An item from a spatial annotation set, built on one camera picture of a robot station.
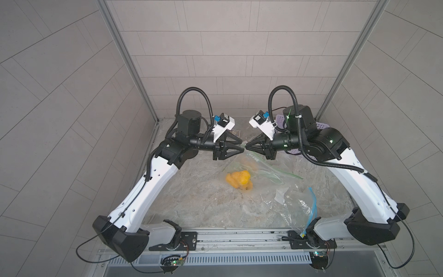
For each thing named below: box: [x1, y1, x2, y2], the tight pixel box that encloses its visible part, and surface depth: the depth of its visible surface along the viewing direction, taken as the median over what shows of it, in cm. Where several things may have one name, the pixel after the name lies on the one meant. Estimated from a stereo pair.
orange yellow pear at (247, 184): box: [238, 180, 254, 191], surface depth 76 cm
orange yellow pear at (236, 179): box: [226, 170, 244, 189], surface depth 77 cm
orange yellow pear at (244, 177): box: [239, 170, 251, 185], surface depth 75 cm
